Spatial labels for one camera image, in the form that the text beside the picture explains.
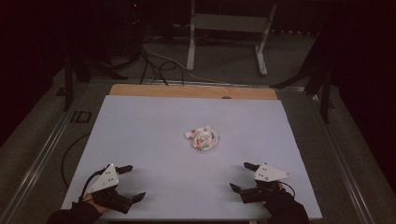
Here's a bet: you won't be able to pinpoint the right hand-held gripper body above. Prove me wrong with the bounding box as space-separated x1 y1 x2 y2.
239 162 292 204

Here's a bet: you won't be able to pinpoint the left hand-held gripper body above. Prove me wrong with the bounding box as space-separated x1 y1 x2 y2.
87 164 134 215

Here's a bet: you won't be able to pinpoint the white cloth with coloured print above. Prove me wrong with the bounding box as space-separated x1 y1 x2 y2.
184 125 220 152

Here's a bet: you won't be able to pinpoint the person's right hand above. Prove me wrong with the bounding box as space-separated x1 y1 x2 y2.
262 182 288 206

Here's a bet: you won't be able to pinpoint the person's left hand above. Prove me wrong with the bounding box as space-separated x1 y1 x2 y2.
81 193 110 215

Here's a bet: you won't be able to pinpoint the pale table cover sheet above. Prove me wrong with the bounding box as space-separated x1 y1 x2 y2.
61 94 323 221

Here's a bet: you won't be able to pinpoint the black tripod stand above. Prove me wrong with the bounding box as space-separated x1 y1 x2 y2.
270 62 336 125

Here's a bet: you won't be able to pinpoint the white metal stand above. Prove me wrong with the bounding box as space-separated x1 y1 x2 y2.
186 0 278 77

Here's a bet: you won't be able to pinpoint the left hand-held gripper cable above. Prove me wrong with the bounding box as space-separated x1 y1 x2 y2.
78 167 109 203

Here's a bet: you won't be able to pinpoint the hand-held gripper cable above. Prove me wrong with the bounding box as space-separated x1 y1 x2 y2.
279 181 296 199
78 167 109 203

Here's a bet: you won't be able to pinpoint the right hand-held gripper cable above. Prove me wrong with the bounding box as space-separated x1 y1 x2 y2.
279 181 296 199

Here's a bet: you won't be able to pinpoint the black floor cable loop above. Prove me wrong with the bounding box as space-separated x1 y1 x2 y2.
61 132 92 189

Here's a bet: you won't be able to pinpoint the black floor bracket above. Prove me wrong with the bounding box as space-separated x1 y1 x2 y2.
69 110 92 124

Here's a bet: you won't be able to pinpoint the metal floor rail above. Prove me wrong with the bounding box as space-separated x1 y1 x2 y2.
306 90 375 224
0 82 92 224
90 77 307 91

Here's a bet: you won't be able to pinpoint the black floor cables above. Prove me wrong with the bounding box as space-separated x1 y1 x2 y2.
138 46 187 87

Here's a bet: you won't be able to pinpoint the white floor cable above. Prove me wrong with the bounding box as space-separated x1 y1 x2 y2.
142 43 241 86

